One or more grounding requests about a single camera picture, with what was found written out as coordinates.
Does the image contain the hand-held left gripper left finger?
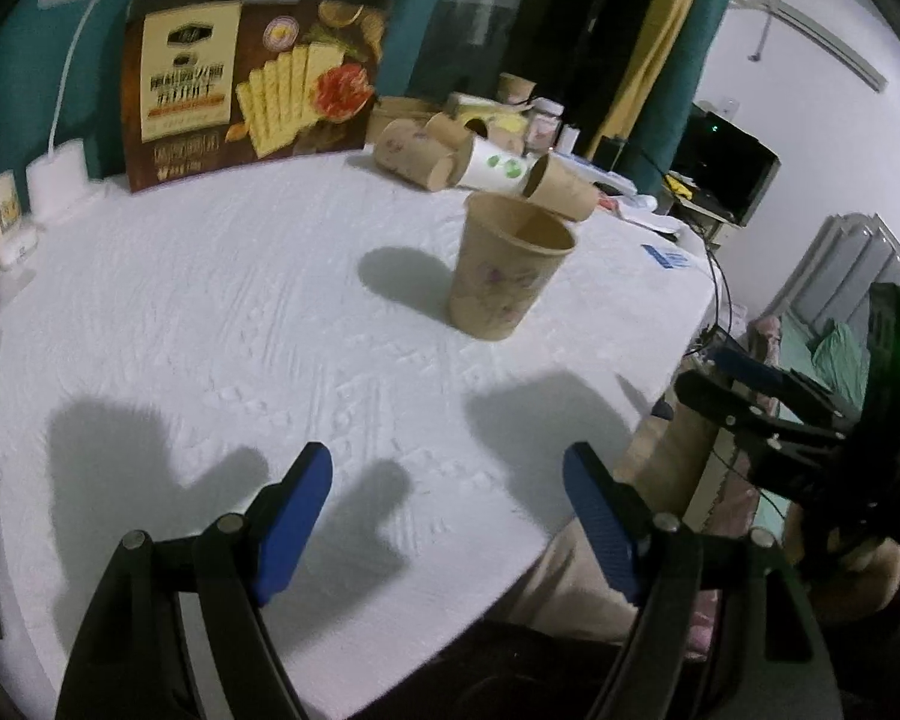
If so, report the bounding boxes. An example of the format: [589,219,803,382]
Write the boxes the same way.
[55,442,335,720]

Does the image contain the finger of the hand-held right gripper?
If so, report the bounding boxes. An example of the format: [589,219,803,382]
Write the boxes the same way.
[673,367,860,466]
[709,345,835,407]

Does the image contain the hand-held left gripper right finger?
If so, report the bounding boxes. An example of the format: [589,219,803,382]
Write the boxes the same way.
[562,442,850,720]

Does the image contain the brown floral paper cup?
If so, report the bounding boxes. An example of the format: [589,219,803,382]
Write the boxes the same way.
[448,191,578,343]

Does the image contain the white green-print paper cup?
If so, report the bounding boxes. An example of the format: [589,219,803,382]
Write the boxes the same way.
[456,136,550,197]

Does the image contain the person's leg in beige pants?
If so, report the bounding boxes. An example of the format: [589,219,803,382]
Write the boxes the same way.
[495,396,730,646]

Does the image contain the green pillow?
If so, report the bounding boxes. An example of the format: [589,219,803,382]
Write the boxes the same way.
[808,318,872,407]

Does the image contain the blue card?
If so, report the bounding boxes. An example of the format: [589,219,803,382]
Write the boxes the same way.
[639,243,692,269]

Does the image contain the grey bed headboard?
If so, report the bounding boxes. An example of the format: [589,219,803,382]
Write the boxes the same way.
[763,213,900,335]

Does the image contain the black monitor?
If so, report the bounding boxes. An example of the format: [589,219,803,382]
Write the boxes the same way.
[675,108,782,227]

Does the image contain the teal curtain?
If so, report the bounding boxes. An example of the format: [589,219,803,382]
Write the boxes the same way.
[0,0,752,196]

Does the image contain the glass jar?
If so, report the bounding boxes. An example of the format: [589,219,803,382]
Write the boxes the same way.
[527,98,568,152]

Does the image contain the white air conditioner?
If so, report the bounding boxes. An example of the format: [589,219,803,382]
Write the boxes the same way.
[733,0,890,95]

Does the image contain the yellow box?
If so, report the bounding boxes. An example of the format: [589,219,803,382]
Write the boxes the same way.
[448,92,530,152]

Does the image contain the white desk lamp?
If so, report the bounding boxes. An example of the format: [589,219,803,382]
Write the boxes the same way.
[25,0,193,224]

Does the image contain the brown cracker box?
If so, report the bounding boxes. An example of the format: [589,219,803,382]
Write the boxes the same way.
[120,0,392,194]

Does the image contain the black cable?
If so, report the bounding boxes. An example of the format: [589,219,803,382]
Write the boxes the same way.
[630,139,734,350]

